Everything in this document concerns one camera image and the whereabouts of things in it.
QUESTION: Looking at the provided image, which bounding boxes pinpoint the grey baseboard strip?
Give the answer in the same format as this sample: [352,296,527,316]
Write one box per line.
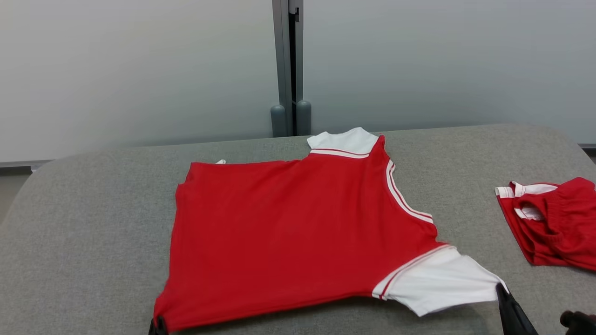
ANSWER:
[0,160,53,174]

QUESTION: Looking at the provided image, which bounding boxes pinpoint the red shorts with white band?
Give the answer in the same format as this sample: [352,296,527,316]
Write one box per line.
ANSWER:
[494,176,596,272]

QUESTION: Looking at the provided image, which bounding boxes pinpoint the grey partition post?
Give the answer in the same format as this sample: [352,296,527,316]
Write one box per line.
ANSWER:
[272,0,305,137]

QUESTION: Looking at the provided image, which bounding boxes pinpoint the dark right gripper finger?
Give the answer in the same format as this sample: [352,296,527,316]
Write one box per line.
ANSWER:
[495,282,539,335]

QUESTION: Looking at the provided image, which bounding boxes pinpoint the grey cylindrical bumper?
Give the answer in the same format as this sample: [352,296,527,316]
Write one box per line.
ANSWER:
[296,100,312,136]
[270,104,286,138]

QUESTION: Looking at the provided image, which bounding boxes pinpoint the red white t-shirt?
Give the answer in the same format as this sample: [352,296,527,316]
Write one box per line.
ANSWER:
[152,127,509,334]

